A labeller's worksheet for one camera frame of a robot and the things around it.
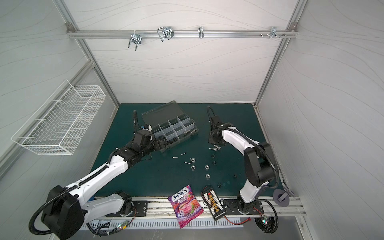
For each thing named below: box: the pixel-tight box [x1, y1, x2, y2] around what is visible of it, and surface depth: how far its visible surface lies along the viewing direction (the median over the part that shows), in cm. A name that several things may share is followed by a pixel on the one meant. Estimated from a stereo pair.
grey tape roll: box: [273, 189, 290, 207], surface depth 78 cm
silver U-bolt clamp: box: [128, 30, 143, 51], surface depth 80 cm
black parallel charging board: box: [201, 185, 226, 221], surface depth 76 cm
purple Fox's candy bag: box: [167, 184, 205, 229], surface depth 75 cm
